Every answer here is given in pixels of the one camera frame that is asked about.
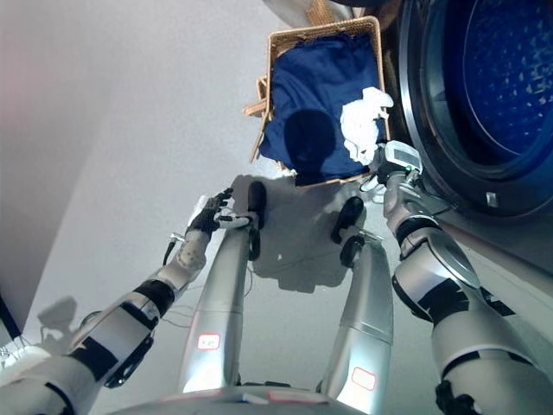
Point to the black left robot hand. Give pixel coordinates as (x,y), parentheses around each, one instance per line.
(206,216)

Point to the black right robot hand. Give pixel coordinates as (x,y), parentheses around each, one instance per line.
(399,156)

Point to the white garment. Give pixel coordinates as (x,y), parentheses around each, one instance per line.
(358,121)

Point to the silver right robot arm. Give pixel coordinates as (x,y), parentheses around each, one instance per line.
(440,281)

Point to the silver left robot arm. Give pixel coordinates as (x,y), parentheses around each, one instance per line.
(112,333)

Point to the grey front-load washing machine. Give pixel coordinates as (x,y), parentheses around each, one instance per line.
(488,108)

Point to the brown wicker laundry basket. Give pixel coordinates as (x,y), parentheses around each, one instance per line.
(276,36)

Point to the black left robot foot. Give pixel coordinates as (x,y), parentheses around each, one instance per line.
(257,199)

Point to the black robot foot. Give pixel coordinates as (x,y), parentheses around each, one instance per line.
(351,214)
(257,199)

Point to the black right robot foot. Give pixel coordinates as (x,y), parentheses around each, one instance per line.
(351,214)

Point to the dark blue garment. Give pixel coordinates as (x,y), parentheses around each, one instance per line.
(319,86)

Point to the silver right robot leg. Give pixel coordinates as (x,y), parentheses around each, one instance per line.
(365,320)

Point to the grey robot torso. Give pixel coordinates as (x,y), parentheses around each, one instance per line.
(233,402)

